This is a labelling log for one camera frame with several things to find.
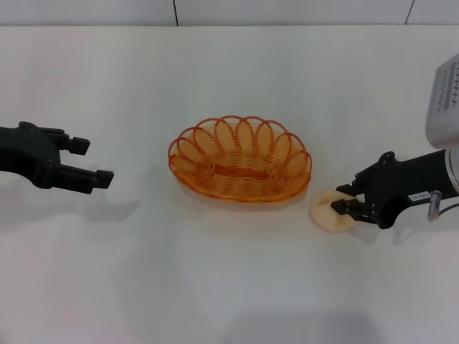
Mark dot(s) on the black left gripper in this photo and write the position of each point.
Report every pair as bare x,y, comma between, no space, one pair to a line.
28,154

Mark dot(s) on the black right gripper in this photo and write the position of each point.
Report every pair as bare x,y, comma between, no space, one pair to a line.
394,186

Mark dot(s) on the pale cream steamed bun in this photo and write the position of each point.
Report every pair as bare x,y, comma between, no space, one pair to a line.
326,213

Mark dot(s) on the orange woven plastic basket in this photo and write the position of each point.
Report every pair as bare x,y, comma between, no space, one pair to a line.
238,168

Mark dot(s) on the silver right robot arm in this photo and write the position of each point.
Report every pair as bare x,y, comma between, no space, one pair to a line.
444,104

